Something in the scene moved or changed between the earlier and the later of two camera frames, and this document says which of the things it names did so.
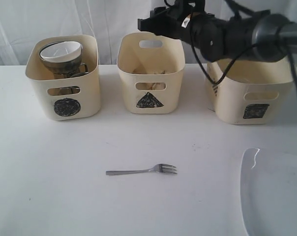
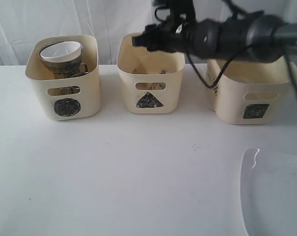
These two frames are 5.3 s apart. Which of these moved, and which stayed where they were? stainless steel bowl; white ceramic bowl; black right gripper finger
Moved: black right gripper finger
Stayed: white ceramic bowl; stainless steel bowl
